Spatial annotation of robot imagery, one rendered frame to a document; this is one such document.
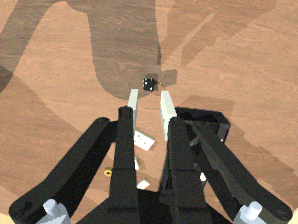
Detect white domino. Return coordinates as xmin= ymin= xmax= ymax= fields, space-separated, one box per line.
xmin=134 ymin=129 xmax=155 ymax=150

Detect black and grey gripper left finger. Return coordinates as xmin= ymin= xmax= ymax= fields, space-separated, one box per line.
xmin=8 ymin=89 xmax=140 ymax=224

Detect brass hex nut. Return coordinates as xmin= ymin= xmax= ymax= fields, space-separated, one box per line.
xmin=104 ymin=167 xmax=111 ymax=176

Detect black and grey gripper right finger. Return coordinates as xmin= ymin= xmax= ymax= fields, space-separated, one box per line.
xmin=160 ymin=91 xmax=293 ymax=224

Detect black rack of bins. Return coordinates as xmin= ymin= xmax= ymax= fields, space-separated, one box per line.
xmin=159 ymin=107 xmax=231 ymax=191

